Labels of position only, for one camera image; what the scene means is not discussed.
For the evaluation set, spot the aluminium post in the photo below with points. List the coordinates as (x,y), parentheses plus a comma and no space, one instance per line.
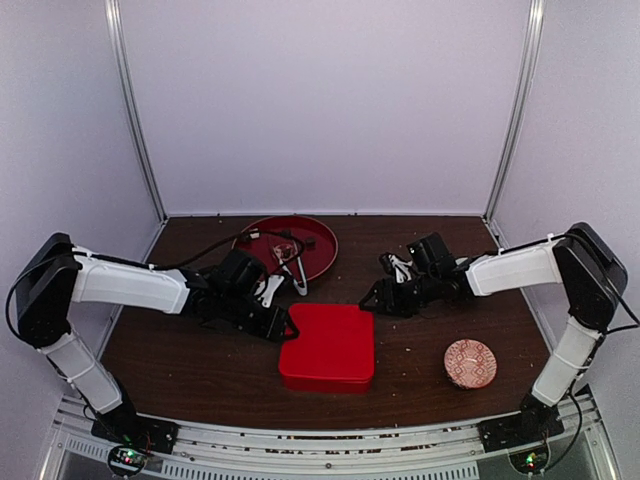
(117,37)
(527,70)

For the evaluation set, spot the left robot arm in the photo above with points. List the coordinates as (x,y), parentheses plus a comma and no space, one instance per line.
(63,280)

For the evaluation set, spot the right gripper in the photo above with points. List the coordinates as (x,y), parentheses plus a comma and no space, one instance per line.
(392,300)

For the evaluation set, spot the right aluminium post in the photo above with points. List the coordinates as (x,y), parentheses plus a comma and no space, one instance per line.
(527,70)

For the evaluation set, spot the front aluminium rail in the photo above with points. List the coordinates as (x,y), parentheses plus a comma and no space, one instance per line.
(452,450)

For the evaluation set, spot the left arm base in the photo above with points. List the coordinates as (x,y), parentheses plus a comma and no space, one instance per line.
(137,440)

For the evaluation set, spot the round red tray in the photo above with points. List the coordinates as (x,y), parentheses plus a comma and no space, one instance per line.
(315,261)

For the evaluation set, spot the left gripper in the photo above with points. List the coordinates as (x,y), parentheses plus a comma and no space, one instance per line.
(274,327)

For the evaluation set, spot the metal serving tongs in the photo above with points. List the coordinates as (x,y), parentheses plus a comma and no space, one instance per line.
(287,256)

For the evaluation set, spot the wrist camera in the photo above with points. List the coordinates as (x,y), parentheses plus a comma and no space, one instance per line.
(429,256)
(242,275)

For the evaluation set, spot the red chocolate box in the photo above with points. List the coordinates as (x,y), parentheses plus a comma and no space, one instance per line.
(327,385)

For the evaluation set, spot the left aluminium post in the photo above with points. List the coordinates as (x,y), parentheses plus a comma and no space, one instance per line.
(117,37)

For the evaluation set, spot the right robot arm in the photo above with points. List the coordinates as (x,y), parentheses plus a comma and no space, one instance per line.
(573,278)

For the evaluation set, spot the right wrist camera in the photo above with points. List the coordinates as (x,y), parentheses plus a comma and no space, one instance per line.
(429,256)

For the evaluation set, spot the red patterned bowl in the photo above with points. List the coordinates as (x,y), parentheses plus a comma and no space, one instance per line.
(470,364)

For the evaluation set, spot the red box lid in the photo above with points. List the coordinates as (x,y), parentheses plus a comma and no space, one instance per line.
(335,341)

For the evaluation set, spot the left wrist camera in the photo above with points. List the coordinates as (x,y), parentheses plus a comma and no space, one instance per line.
(242,275)

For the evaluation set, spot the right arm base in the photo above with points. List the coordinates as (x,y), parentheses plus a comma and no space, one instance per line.
(523,438)

